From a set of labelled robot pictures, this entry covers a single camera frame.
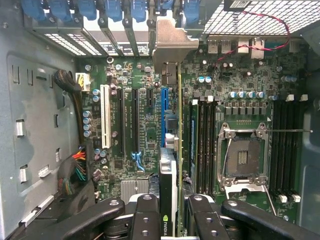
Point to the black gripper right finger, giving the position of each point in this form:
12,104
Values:
207,222

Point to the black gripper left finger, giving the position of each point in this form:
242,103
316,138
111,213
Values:
146,220

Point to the silver chipset heatsink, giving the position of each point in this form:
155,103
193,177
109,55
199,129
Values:
135,189

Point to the silver socket cover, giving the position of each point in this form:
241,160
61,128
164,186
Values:
245,190

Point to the short bent locking lever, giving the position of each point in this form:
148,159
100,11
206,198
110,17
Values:
271,200

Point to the black RAM slot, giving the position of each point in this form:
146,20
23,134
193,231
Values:
299,150
283,150
207,150
213,150
276,150
201,150
291,150

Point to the green RAM stick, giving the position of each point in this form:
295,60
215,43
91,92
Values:
194,140

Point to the long black expansion slot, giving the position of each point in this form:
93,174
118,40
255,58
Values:
135,120
121,120

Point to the white PCI expansion slot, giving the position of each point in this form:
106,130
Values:
105,117

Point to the blue expansion slot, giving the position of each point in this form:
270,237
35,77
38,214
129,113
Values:
165,105

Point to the short black expansion slot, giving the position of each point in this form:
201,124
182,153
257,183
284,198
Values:
150,97

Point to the long straight locking lever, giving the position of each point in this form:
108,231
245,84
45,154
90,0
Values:
290,130

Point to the grey metal PC case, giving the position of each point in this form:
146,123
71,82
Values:
37,125

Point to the white power connector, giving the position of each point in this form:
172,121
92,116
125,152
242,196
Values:
83,81

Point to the green motherboard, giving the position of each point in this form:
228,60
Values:
250,75

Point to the silver USB port block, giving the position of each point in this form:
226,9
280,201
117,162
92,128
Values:
219,46

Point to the silver Ethernet port block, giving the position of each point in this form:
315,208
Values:
251,47

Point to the blue slot retention clip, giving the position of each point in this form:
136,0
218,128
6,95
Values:
192,11
33,10
61,10
113,10
87,8
139,11
167,6

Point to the black fan housing with label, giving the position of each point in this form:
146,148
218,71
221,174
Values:
237,5

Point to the CPU socket with metal frame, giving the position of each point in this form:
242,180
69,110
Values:
243,155

